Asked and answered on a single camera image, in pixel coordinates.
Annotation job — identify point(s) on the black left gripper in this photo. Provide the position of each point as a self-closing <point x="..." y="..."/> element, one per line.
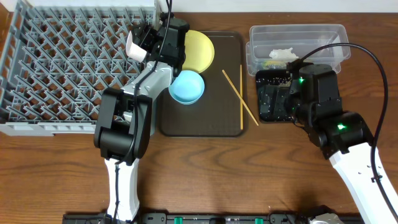
<point x="148" y="38"/>

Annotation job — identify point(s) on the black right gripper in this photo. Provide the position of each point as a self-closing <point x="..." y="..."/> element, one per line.
<point x="280" y="93"/>

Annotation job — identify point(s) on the white pink bowl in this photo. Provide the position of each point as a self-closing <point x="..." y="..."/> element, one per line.
<point x="134" y="51"/>

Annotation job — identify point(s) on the white wrapper waste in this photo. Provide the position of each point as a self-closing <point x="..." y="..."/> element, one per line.
<point x="283" y="54"/>

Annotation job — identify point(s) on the yellow plate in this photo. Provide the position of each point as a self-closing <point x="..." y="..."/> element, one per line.
<point x="199" y="51"/>

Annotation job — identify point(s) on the light blue bowl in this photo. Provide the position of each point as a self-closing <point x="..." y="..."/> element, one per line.
<point x="187" y="88"/>

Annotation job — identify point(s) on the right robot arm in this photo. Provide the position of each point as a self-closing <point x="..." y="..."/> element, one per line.
<point x="309" y="97"/>

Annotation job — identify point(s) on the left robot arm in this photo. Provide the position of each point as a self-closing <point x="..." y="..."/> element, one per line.
<point x="124" y="123"/>

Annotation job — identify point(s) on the black waste tray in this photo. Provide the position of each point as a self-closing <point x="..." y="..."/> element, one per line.
<point x="267" y="81"/>

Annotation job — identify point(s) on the grey dishwasher rack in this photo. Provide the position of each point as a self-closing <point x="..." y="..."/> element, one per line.
<point x="59" y="57"/>

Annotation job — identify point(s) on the dark brown serving tray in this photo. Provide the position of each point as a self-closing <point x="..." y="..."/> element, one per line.
<point x="217" y="114"/>

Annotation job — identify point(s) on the clear plastic bin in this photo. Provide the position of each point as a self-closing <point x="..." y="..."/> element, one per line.
<point x="303" y="38"/>

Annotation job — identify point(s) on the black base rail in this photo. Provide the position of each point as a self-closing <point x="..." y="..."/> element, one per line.
<point x="276" y="218"/>

